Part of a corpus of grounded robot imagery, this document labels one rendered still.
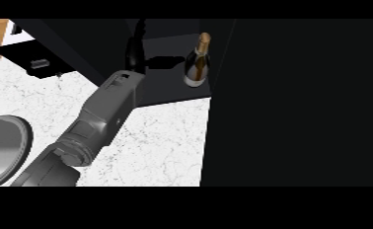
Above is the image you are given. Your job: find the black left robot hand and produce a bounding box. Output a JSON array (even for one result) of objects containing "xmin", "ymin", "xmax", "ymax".
[{"xmin": 123, "ymin": 18, "xmax": 187, "ymax": 75}]

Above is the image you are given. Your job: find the dark grey cabinet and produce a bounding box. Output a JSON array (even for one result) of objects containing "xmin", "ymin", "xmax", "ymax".
[{"xmin": 13, "ymin": 18, "xmax": 237, "ymax": 110}]

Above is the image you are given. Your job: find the dark wine bottle gold neck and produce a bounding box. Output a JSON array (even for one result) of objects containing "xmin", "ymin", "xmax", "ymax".
[{"xmin": 182, "ymin": 32, "xmax": 212, "ymax": 89}]

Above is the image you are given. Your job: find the dark grey cabinet door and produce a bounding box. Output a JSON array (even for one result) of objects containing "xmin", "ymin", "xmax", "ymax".
[{"xmin": 197, "ymin": 18, "xmax": 373, "ymax": 188}]

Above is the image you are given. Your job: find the black appliance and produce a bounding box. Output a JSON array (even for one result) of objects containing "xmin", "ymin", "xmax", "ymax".
[{"xmin": 0, "ymin": 38, "xmax": 79, "ymax": 80}]

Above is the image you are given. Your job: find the small grey appliance knob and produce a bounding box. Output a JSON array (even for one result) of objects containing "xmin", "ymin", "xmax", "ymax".
[{"xmin": 29, "ymin": 58, "xmax": 52, "ymax": 70}]

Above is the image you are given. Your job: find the brown wooden panel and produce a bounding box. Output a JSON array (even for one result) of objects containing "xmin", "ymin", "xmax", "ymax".
[{"xmin": 0, "ymin": 18, "xmax": 11, "ymax": 47}]

